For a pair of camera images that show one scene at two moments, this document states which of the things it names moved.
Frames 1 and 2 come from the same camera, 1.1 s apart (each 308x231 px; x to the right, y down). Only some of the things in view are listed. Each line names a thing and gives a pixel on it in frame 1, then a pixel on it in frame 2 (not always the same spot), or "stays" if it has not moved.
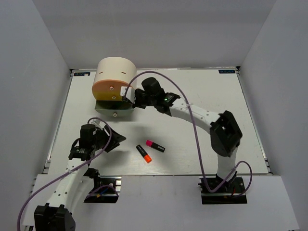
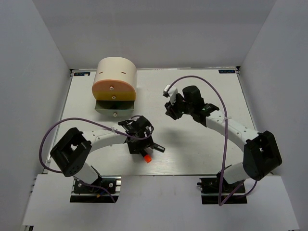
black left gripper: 117,136 to 147,143
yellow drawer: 107,96 stays
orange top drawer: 108,87 stays
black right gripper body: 143,100 to 181,107
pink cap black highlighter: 153,145 stays
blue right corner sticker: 226,71 stays
